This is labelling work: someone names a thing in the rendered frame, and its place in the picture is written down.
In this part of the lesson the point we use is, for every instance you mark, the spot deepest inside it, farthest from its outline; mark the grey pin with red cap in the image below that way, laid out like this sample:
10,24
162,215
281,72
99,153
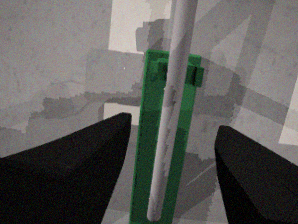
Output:
174,85

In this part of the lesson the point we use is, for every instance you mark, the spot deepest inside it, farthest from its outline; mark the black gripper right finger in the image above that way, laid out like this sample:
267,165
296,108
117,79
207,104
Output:
258,186

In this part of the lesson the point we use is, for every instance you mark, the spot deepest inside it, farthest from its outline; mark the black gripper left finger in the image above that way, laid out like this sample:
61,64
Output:
68,180

